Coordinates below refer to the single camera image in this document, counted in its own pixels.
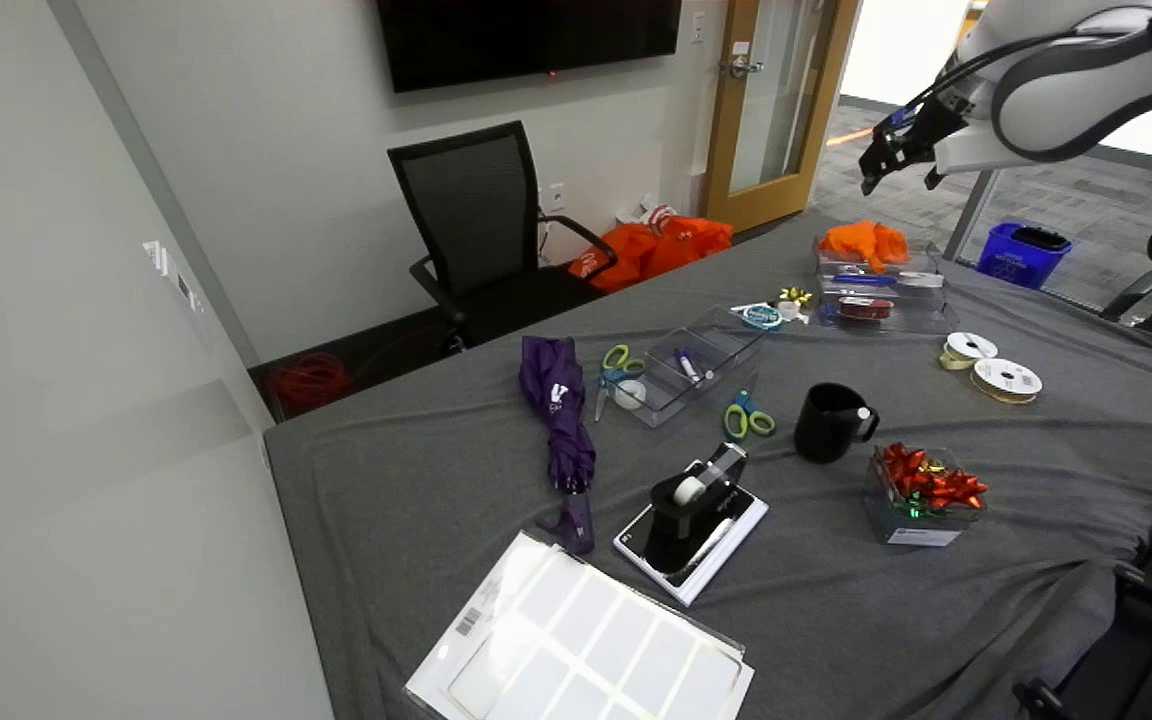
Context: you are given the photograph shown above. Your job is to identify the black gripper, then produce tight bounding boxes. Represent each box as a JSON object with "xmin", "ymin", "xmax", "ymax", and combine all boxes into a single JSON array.
[{"xmin": 855, "ymin": 90, "xmax": 975, "ymax": 199}]

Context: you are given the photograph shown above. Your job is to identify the clear divided tray container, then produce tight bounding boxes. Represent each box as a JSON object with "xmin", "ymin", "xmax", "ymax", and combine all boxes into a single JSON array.
[{"xmin": 598, "ymin": 323, "xmax": 774, "ymax": 432}]

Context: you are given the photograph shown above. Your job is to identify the purple folded umbrella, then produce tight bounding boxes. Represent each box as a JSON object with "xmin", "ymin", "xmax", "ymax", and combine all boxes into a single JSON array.
[{"xmin": 516, "ymin": 334, "xmax": 603, "ymax": 556}]

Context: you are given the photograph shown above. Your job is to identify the clear compartment organizer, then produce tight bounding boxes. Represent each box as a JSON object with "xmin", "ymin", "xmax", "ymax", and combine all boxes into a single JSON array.
[{"xmin": 814, "ymin": 245, "xmax": 953, "ymax": 334}]

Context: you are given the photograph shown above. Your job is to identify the blue bin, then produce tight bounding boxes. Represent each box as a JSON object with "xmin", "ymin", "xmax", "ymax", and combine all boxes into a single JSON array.
[{"xmin": 972, "ymin": 216, "xmax": 1077, "ymax": 292}]

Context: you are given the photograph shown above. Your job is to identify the red ribbon spool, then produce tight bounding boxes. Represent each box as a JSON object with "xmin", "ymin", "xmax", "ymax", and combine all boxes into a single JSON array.
[{"xmin": 834, "ymin": 292, "xmax": 891, "ymax": 330}]

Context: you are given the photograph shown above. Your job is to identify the gold gift bow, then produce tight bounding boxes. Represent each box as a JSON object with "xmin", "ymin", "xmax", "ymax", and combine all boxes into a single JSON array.
[{"xmin": 774, "ymin": 283, "xmax": 815, "ymax": 323}]

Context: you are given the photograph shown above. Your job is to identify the wooden door with glass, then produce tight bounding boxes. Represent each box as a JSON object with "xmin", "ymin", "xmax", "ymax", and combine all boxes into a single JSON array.
[{"xmin": 702, "ymin": 0, "xmax": 861, "ymax": 233}]

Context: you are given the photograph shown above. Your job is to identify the large white ribbon spool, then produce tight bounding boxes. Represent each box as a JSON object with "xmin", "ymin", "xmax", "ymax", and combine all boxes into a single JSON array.
[{"xmin": 970, "ymin": 355, "xmax": 1048, "ymax": 409}]

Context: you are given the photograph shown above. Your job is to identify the orange plastic bag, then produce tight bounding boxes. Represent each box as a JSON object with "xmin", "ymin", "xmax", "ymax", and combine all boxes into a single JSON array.
[{"xmin": 568, "ymin": 212, "xmax": 737, "ymax": 295}]

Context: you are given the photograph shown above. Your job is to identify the black mug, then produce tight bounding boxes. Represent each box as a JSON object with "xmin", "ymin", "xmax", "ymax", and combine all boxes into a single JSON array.
[{"xmin": 793, "ymin": 381, "xmax": 883, "ymax": 467}]

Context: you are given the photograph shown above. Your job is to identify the blue marker pen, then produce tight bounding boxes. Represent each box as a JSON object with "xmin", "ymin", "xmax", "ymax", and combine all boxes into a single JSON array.
[{"xmin": 673, "ymin": 350, "xmax": 711, "ymax": 391}]

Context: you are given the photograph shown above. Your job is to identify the box of red bows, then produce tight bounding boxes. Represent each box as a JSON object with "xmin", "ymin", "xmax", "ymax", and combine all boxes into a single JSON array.
[{"xmin": 867, "ymin": 442, "xmax": 991, "ymax": 553}]

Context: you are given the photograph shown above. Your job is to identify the black tape dispenser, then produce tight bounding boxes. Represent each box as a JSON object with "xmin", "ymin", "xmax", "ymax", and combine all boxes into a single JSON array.
[{"xmin": 642, "ymin": 442, "xmax": 752, "ymax": 576}]

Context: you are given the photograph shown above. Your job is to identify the white flat box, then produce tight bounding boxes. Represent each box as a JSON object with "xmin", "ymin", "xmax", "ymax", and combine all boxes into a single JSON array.
[{"xmin": 608, "ymin": 483, "xmax": 774, "ymax": 611}]

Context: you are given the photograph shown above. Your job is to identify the black office chair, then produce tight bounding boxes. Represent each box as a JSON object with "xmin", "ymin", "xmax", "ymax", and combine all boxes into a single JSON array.
[{"xmin": 383, "ymin": 116, "xmax": 622, "ymax": 344}]

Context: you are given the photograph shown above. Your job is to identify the grey tablecloth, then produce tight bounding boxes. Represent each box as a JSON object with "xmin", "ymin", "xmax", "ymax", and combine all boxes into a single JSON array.
[{"xmin": 261, "ymin": 212, "xmax": 1152, "ymax": 720}]

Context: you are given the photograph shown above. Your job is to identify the white label sheets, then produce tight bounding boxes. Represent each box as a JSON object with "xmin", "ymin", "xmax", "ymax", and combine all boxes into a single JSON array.
[{"xmin": 403, "ymin": 531, "xmax": 755, "ymax": 720}]

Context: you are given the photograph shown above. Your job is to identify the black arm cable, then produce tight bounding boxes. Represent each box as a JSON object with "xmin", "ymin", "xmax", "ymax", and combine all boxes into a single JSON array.
[{"xmin": 912, "ymin": 6, "xmax": 1152, "ymax": 116}]

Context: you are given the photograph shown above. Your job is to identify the green blue handled scissors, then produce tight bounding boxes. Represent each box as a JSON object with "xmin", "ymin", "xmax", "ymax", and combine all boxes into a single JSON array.
[{"xmin": 593, "ymin": 341, "xmax": 649, "ymax": 425}]

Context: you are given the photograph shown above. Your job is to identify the black wall television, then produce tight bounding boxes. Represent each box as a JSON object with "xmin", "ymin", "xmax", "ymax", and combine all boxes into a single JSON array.
[{"xmin": 371, "ymin": 0, "xmax": 684, "ymax": 97}]

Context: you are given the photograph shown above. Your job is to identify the white wall thermostat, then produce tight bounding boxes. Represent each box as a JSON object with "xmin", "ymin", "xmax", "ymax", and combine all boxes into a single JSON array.
[{"xmin": 139, "ymin": 237, "xmax": 199, "ymax": 311}]

